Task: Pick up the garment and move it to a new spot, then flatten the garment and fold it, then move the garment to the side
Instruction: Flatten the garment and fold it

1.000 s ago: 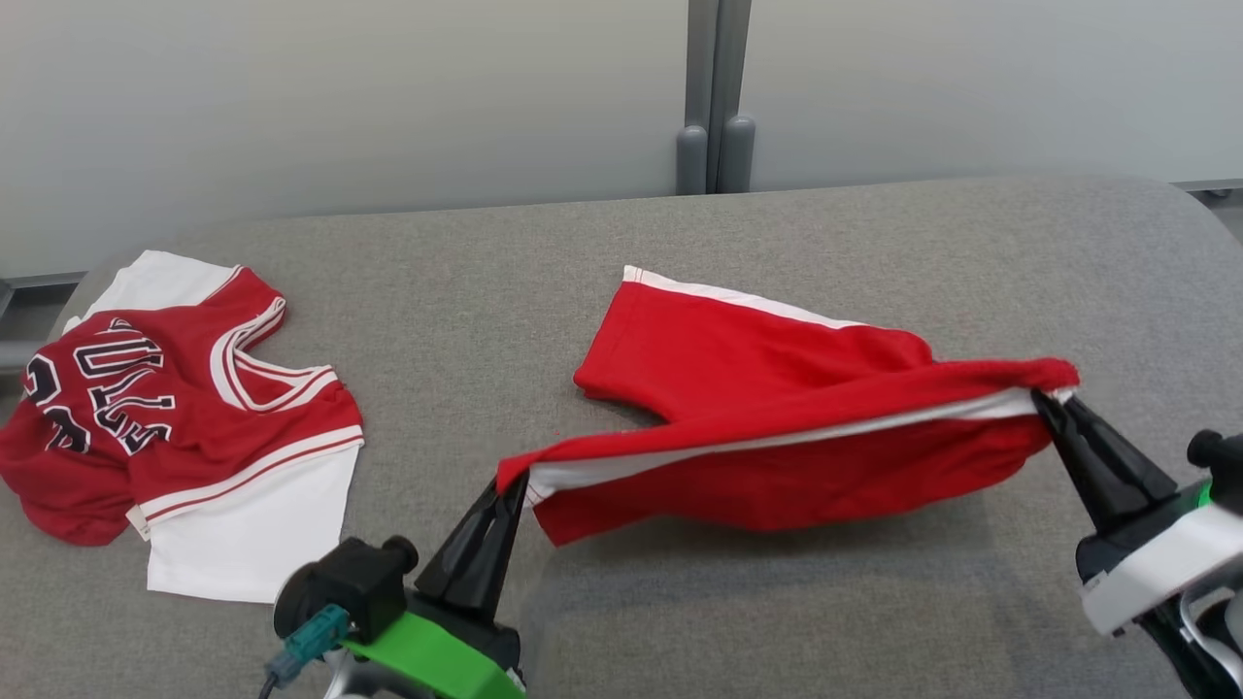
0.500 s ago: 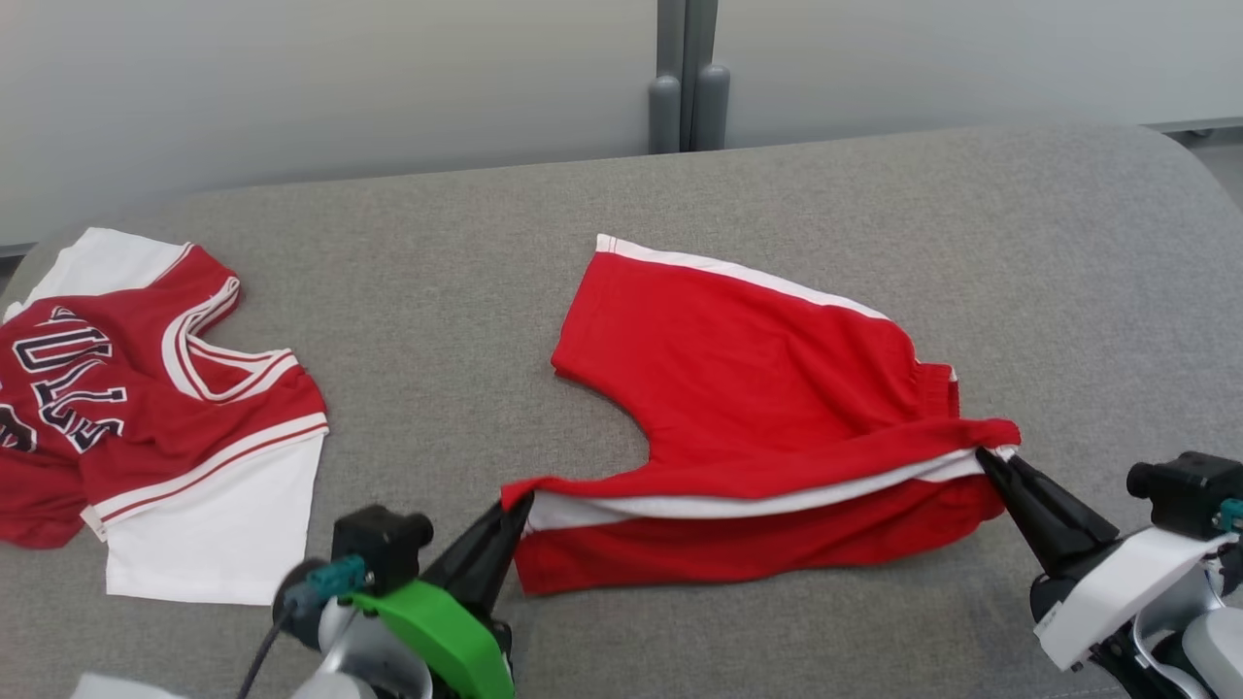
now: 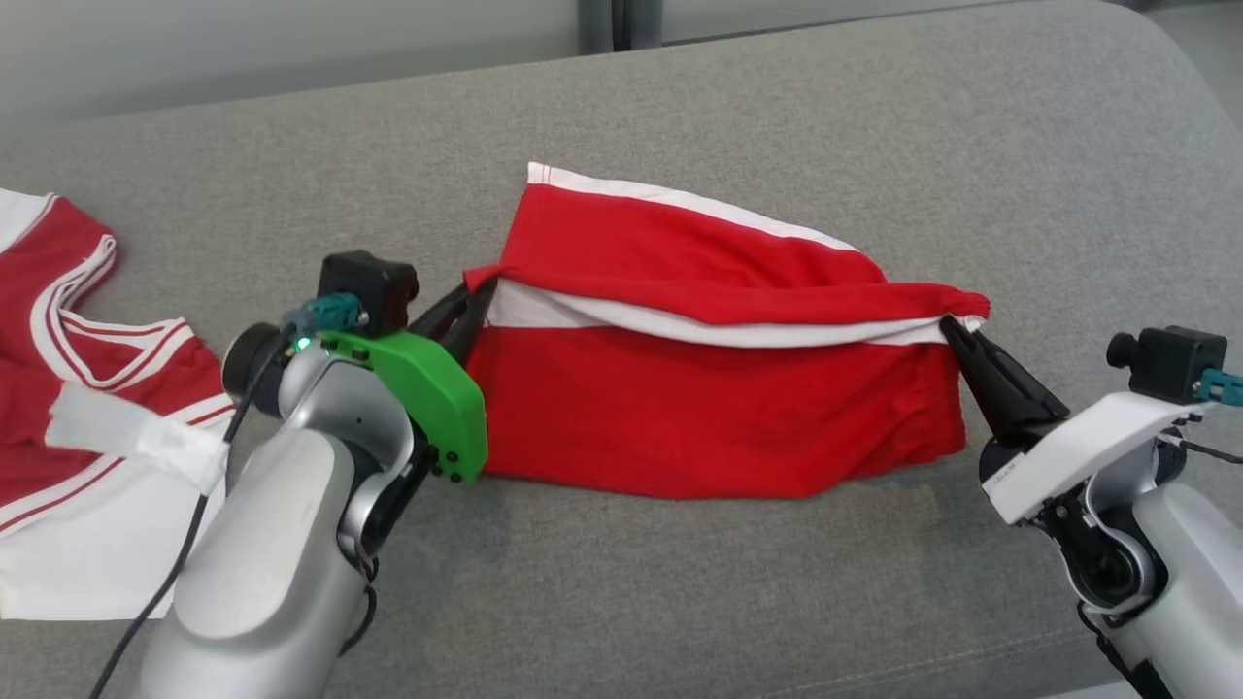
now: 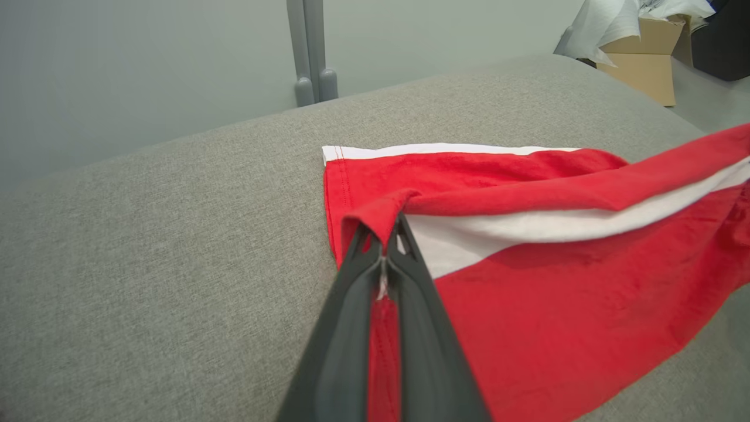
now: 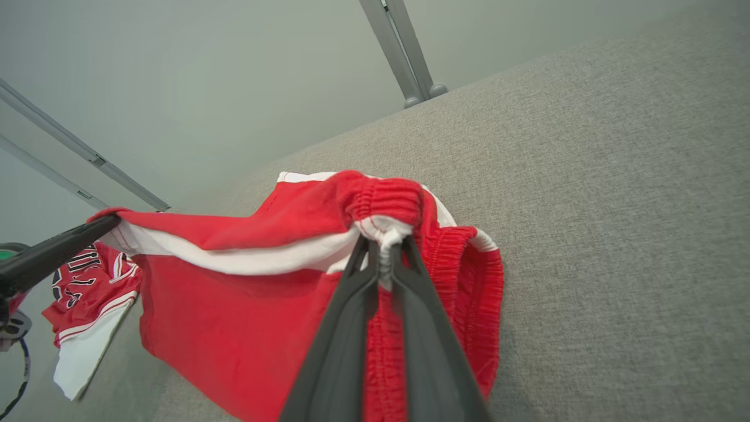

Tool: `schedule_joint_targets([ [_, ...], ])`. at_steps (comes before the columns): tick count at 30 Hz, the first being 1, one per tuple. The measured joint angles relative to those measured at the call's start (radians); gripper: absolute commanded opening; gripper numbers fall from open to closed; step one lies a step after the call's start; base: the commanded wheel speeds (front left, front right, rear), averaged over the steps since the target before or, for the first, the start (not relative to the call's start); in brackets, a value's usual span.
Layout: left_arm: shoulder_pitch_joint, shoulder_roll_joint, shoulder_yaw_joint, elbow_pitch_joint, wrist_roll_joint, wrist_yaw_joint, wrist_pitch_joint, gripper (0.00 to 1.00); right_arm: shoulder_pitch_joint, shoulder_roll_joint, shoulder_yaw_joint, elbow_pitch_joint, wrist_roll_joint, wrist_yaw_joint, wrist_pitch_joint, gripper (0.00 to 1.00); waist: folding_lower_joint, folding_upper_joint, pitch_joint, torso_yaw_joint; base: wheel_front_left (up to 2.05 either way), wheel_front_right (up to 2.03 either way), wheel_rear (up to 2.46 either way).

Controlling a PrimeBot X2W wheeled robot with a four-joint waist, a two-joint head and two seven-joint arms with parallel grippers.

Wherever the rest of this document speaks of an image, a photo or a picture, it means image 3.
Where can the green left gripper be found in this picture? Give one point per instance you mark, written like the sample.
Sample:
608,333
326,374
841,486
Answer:
437,398

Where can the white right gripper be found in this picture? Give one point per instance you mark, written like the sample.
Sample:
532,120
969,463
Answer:
1088,451

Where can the red shorts with white stripe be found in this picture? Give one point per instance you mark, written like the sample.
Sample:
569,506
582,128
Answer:
699,408

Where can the red and white basketball jersey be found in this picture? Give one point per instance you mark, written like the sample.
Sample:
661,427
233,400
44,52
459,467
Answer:
29,291

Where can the grey and white right robot arm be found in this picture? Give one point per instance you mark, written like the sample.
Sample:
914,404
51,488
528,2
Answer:
1194,582

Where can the grey and white left robot arm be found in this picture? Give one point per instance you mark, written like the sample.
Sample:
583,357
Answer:
262,563

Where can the white tape strip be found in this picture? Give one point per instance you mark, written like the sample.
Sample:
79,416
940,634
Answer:
126,432

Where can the grey fabric sofa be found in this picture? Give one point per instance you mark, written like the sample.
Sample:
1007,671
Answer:
680,602

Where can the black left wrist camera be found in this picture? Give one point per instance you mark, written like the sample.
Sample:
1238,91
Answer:
374,286

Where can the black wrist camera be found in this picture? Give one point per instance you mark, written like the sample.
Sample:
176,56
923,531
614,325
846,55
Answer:
1170,364
374,286

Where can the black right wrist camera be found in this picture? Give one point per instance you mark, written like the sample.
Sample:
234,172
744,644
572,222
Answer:
1170,364

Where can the grey vertical wall post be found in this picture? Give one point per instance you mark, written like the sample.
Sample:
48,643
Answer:
621,24

